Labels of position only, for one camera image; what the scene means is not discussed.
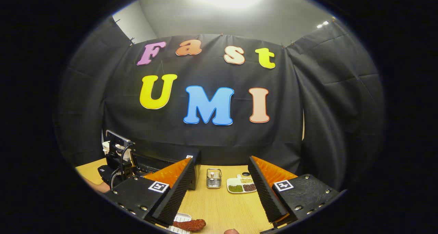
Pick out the white divided dish with beans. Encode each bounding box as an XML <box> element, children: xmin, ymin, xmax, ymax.
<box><xmin>227</xmin><ymin>174</ymin><xmax>257</xmax><ymax>194</ymax></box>

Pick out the white toaster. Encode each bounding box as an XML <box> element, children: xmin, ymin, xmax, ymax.
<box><xmin>102</xmin><ymin>141</ymin><xmax>132</xmax><ymax>161</ymax></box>

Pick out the black backdrop cloth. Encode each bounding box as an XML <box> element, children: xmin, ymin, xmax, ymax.
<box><xmin>55</xmin><ymin>17</ymin><xmax>387</xmax><ymax>190</ymax></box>

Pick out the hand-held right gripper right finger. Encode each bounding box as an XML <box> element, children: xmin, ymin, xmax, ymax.
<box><xmin>248</xmin><ymin>155</ymin><xmax>346</xmax><ymax>228</ymax></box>

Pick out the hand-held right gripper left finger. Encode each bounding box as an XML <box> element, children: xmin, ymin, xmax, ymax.
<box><xmin>103</xmin><ymin>157</ymin><xmax>194</xmax><ymax>228</ymax></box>

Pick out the black electric oven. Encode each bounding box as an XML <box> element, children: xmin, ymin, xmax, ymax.
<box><xmin>131</xmin><ymin>147</ymin><xmax>201</xmax><ymax>191</ymax></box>

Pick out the metal wire holder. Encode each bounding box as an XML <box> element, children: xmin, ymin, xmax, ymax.
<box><xmin>206</xmin><ymin>168</ymin><xmax>222</xmax><ymax>189</ymax></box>

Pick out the red-brown roast meat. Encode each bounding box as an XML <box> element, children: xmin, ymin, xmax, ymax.
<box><xmin>172</xmin><ymin>219</ymin><xmax>206</xmax><ymax>232</ymax></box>

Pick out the white plate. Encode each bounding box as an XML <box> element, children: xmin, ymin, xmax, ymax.
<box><xmin>166</xmin><ymin>213</ymin><xmax>192</xmax><ymax>234</ymax></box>

